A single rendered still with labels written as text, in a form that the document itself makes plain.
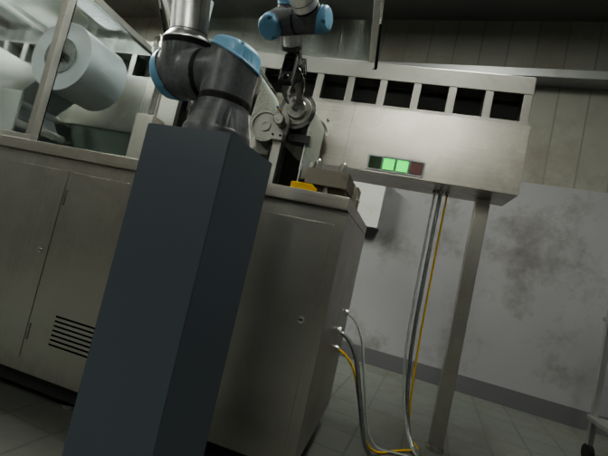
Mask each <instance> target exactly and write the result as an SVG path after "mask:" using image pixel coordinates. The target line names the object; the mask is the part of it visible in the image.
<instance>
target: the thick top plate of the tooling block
mask: <svg viewBox="0 0 608 456"><path fill-rule="evenodd" d="M304 183H307V184H313V185H314V186H315V187H319V188H323V187H327V188H328V189H329V190H335V191H339V192H345V193H346V194H347V196H348V197H350V198H352V194H353V190H354V186H355V184H354V182H353V180H352V177H351V175H350V174H349V173H343V172H338V171H332V170H327V169H321V168H315V167H309V166H308V168H307V172H306V175H305V180H304Z"/></svg>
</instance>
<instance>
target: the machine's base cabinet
mask: <svg viewBox="0 0 608 456"><path fill-rule="evenodd" d="M135 174H136V172H133V171H128V170H124V169H119V168H114V167H109V166H101V165H96V164H91V163H86V162H81V161H77V160H71V159H67V158H62V157H53V156H48V155H44V154H39V153H34V152H29V151H24V150H20V149H14V148H9V147H1V146H0V376H1V377H3V378H5V379H8V380H10V381H13V382H15V383H17V384H20V385H24V386H26V387H29V388H32V389H33V390H36V391H38V392H41V393H44V394H47V395H49V396H52V397H55V398H57V399H60V400H63V402H62V404H61V408H62V409H64V410H73V409H74V405H75V403H76V399H77V395H78V392H79V388H80V384H81V379H82V375H83V371H84V367H85V364H86V361H87V357H88V354H89V350H90V343H91V340H92V337H93V333H94V329H95V326H96V322H97V319H98V315H99V312H100V305H101V302H102V299H103V295H104V291H105V288H106V284H107V280H108V277H109V271H110V267H111V263H112V260H113V257H114V253H115V250H116V246H117V242H118V238H119V233H120V229H121V225H122V222H123V218H124V215H125V212H126V208H127V204H128V198H129V195H130V191H131V187H132V184H133V180H134V176H135ZM364 239H365V235H364V233H363V232H362V231H361V229H360V228H359V227H358V225H357V224H356V222H355V221H354V219H353V218H352V217H351V215H350V214H349V213H347V212H342V211H338V210H333V209H327V208H323V207H318V206H314V205H308V204H300V203H295V202H291V201H285V200H280V199H276V198H271V197H266V196H264V200H263V205H262V209H261V215H260V220H259V223H258V227H257V231H256V235H255V239H254V243H253V246H252V254H251V258H250V261H249V266H248V270H247V273H246V277H245V282H244V285H243V289H242V296H241V300H240V304H239V308H238V312H237V316H236V320H235V323H234V328H233V334H232V338H231V343H230V346H229V350H228V354H227V358H226V362H225V366H224V371H223V377H222V381H221V385H220V389H219V393H218V396H217V401H216V405H215V408H214V416H213V420H212V423H211V427H210V432H209V435H208V439H207V443H206V447H205V451H204V455H206V456H300V455H301V454H302V452H303V451H304V449H305V447H306V445H307V444H308V442H309V439H310V437H311V435H312V433H313V432H314V431H315V429H316V427H317V425H318V423H319V421H320V419H321V417H322V415H323V413H324V412H325V411H326V409H327V407H328V404H329V400H330V396H331V391H332V387H333V383H334V378H335V374H336V370H337V362H338V358H339V353H340V352H339V351H336V346H340V348H339V349H341V345H342V340H343V337H342V336H341V335H339V334H337V329H338V327H342V330H343V331H344V332H345V327H346V323H347V315H345V312H346V309H349V307H350V302H351V299H352V294H353V289H354V286H355V281H356V274H357V269H358V264H359V261H360V256H361V251H362V248H363V243H364Z"/></svg>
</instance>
